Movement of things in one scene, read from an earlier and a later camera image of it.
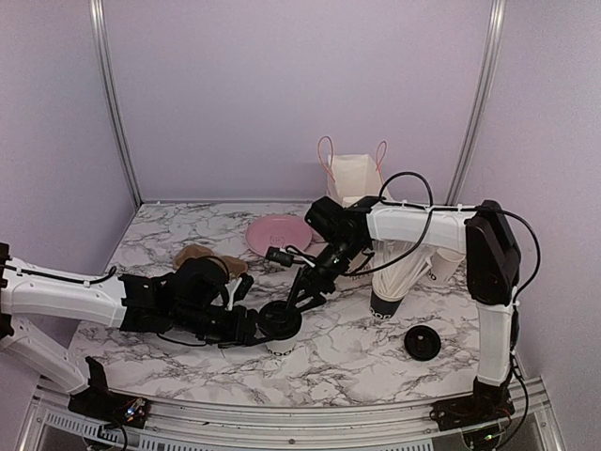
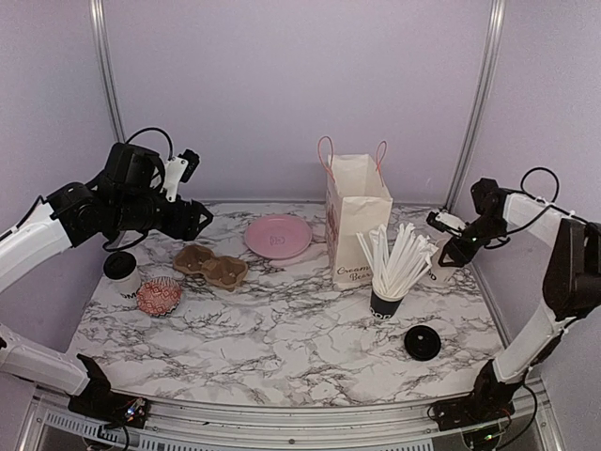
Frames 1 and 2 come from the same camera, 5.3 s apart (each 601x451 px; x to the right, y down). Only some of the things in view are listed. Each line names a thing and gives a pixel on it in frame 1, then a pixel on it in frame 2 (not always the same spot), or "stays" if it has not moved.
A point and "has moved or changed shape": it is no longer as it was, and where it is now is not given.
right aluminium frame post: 481,110 stays
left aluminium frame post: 99,23 stays
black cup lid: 279,321 to 119,265
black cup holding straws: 382,308 stays
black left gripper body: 220,332 to 179,226
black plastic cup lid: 422,343 stays
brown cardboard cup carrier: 237,267 stays
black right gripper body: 327,281 to 484,230
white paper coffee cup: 282,347 has moved or changed shape
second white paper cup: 444,264 stays
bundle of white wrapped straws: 392,282 stays
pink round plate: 277,231 stays
